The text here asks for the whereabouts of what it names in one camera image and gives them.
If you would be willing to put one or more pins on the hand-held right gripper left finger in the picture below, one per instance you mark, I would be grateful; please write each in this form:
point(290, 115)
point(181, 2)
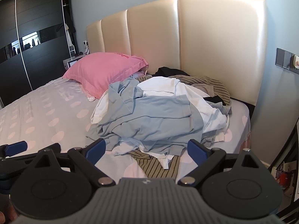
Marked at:
point(95, 150)

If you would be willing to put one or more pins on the olive striped garment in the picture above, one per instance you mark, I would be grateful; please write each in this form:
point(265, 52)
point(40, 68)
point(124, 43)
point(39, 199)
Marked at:
point(217, 86)
point(161, 168)

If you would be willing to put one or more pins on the white nightstand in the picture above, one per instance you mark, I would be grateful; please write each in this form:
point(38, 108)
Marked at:
point(70, 63)

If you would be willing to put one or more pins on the light grey-blue long-sleeve shirt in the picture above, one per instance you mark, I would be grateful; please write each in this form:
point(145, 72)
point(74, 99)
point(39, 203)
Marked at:
point(158, 112)

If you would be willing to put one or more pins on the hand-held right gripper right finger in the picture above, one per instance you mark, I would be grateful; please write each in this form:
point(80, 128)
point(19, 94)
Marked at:
point(196, 151)

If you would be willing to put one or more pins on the black garment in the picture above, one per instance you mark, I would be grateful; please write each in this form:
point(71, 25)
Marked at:
point(168, 71)

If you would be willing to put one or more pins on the grey wall switch panel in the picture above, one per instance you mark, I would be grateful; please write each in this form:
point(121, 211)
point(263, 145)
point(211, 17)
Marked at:
point(281, 58)

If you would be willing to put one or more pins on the white shirt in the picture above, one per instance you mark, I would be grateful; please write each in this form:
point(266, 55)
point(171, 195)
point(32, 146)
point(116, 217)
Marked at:
point(168, 85)

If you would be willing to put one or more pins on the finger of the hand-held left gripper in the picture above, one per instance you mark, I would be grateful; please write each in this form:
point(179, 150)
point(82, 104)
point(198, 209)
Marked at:
point(16, 148)

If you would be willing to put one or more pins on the red canister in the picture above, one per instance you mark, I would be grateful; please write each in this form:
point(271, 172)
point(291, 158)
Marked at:
point(283, 178)

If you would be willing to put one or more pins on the cream padded headboard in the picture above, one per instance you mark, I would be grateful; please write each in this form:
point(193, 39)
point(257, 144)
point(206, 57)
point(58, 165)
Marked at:
point(210, 39)

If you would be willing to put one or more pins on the black sliding-door wardrobe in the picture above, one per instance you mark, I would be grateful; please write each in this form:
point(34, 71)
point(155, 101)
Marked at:
point(42, 11)

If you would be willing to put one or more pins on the white plug adapter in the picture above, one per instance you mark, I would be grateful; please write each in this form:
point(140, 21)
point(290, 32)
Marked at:
point(295, 61)

